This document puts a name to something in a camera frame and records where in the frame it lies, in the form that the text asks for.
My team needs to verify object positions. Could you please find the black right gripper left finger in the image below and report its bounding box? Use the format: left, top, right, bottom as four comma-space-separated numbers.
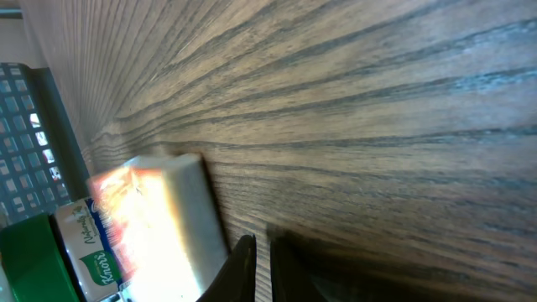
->
197, 235, 257, 302

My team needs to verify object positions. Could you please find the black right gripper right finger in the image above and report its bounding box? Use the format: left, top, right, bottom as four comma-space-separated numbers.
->
270, 238, 326, 302

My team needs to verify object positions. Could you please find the orange snack packet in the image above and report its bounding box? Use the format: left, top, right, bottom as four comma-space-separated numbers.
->
88, 154, 229, 301

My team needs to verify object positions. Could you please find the green lid seasoning jar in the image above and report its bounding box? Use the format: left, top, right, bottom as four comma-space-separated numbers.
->
1, 197, 124, 302

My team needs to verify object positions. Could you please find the grey plastic mesh basket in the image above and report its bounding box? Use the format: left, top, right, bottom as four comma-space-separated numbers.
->
1, 63, 89, 223

